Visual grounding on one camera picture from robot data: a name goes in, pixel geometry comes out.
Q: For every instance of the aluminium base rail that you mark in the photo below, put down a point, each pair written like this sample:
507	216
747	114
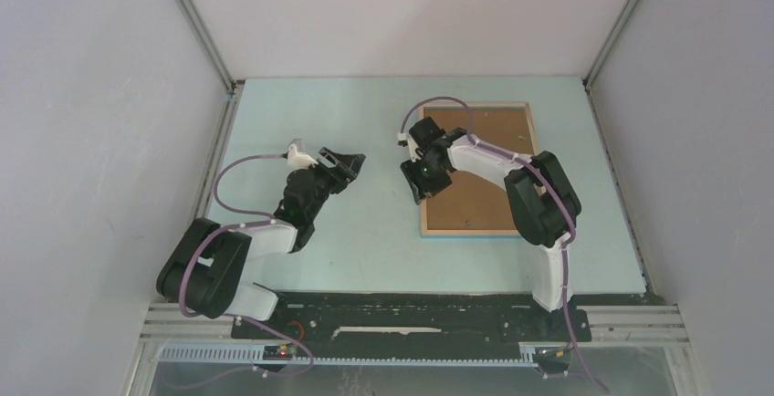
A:
610	326

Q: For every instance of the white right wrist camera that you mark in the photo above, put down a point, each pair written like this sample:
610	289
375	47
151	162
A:
404	139

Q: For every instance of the aluminium corner post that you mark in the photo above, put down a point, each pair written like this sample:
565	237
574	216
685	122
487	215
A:
610	42
206	42

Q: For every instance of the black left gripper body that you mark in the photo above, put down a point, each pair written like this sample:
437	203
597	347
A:
324	185

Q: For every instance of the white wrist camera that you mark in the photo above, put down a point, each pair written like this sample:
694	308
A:
296	156
404	139

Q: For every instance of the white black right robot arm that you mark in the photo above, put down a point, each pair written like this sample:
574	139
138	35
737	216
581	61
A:
542	202

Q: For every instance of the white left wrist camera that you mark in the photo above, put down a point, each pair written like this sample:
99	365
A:
296	156

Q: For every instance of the wooden picture frame with glass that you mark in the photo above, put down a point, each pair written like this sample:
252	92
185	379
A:
477	233

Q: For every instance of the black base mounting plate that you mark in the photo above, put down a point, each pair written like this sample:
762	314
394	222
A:
340	326

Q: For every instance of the right aluminium corner post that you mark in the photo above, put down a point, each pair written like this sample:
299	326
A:
610	42

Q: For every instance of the left aluminium corner post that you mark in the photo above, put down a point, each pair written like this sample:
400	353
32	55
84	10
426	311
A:
206	42

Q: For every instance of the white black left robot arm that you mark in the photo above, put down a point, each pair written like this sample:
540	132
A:
205	275

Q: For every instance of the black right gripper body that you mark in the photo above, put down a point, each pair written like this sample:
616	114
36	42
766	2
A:
429	179

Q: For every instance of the brown cardboard backing board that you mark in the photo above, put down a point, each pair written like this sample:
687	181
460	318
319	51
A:
477	182

